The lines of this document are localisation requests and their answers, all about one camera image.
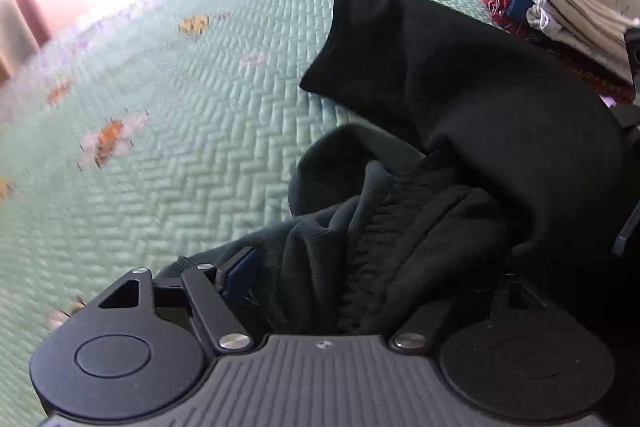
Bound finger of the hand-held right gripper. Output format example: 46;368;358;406
612;202;640;258

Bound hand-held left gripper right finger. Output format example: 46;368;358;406
392;281;548;352

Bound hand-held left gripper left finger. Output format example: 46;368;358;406
97;247;257;355

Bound black pants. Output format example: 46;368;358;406
287;0;640;338

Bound striped folded cloth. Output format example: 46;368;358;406
515;0;640;82

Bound red and blue cloth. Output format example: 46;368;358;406
482;0;531;38

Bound green quilted bee bedspread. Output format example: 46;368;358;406
0;0;501;408

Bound pink curtain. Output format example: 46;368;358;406
0;0;51;72

